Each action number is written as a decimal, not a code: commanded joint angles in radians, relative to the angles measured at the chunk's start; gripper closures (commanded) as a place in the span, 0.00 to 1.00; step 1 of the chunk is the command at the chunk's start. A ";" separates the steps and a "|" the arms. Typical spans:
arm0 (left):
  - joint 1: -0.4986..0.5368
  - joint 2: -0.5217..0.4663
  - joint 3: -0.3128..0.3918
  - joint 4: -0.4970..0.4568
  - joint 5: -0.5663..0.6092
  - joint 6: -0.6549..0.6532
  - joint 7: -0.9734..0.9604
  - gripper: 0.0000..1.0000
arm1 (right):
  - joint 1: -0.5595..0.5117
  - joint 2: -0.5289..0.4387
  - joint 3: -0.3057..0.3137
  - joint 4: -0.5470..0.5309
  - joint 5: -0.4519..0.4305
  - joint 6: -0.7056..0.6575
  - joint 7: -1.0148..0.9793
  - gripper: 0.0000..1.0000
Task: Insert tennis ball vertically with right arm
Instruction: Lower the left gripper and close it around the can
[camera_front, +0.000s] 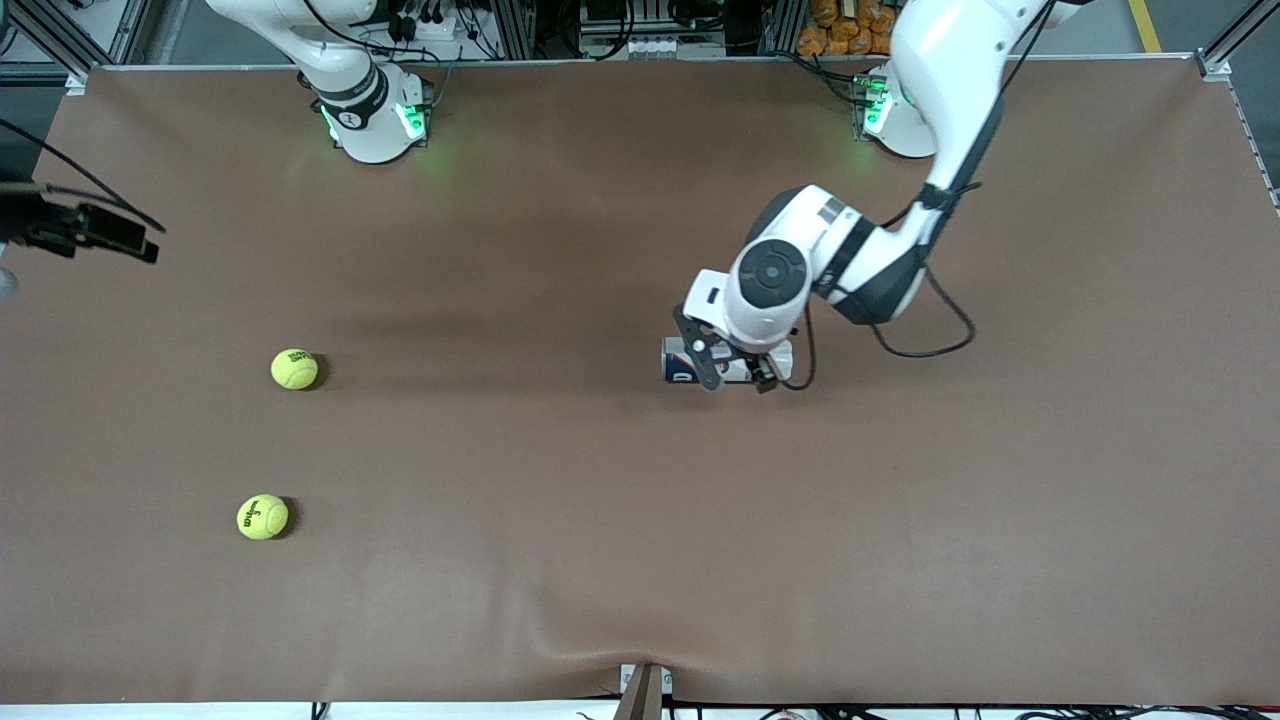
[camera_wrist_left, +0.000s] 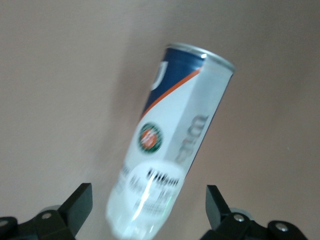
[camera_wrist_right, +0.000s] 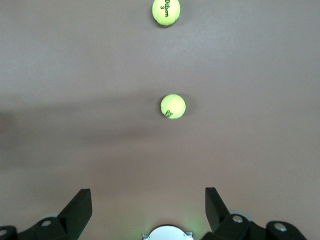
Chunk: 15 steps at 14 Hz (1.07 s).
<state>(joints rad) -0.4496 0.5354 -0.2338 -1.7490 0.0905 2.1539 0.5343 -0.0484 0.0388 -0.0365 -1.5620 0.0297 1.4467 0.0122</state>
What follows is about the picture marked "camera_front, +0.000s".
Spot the brown mounting bar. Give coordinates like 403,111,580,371
612,665,664,720

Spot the aluminium frame strut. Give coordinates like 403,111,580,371
0,0,191,81
1195,0,1280,79

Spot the white terminal block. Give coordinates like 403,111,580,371
622,36,703,59

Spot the silver metal table bracket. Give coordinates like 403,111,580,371
618,663,674,698

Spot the clear tennis ball can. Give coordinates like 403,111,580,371
662,337,794,384

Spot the yellow-green tennis ball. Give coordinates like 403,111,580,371
236,494,290,542
270,348,320,392

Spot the white power strip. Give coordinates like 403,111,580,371
385,8,473,43

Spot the orange bread pile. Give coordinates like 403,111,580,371
797,0,898,58

